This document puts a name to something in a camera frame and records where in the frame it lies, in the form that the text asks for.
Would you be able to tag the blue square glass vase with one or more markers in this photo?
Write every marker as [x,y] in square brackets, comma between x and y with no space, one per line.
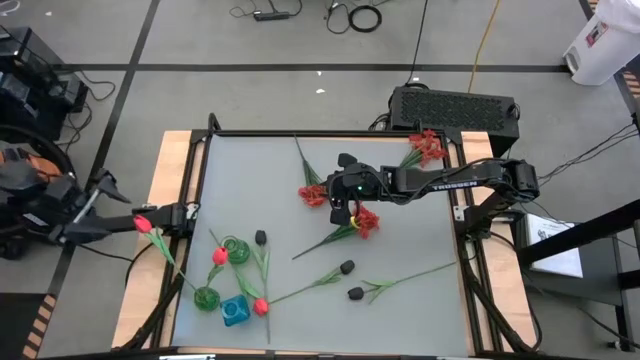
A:
[234,311]

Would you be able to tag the black metal table frame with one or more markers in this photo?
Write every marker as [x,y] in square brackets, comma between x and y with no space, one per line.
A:
[360,133]

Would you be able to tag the black side stand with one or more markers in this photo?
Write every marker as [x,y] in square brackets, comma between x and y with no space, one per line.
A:
[600,270]

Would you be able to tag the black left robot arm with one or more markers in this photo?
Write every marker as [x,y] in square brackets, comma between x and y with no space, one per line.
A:
[160,220]

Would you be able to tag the tall green glass vase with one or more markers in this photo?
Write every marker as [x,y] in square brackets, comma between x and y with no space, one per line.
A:
[240,250]

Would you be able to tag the orange vacuum cleaner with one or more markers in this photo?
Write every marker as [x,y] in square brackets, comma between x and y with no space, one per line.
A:
[45,165]

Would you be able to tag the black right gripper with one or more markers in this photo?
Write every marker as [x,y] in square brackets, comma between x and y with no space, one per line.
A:
[357,182]

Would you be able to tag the black power strip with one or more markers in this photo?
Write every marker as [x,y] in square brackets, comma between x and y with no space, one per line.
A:
[270,16]

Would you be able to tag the white paper sheet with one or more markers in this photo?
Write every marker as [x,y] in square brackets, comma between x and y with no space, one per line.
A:
[555,250]

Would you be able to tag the black computer case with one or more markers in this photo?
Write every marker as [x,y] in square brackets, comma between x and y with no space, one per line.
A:
[450,110]

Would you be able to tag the red artificial flower bunch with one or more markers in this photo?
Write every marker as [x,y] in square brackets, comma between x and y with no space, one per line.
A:
[427,145]
[369,222]
[312,196]

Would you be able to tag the round green glass vase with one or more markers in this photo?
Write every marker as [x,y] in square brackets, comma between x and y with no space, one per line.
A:
[206,300]

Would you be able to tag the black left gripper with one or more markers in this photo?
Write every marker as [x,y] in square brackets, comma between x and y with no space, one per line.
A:
[60,205]

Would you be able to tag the black equipment stack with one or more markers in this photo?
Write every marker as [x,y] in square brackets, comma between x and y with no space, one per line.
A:
[30,85]

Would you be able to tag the black artificial tulip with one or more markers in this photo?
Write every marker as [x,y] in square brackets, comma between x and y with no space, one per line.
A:
[347,267]
[355,293]
[260,237]

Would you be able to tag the white plastic bin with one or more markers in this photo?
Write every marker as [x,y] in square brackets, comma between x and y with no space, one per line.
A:
[605,45]

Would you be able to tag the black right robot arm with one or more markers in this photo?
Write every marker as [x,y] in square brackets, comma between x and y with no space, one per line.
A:
[450,182]

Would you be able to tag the grey table mat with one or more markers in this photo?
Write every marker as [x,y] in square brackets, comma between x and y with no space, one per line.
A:
[400,330]

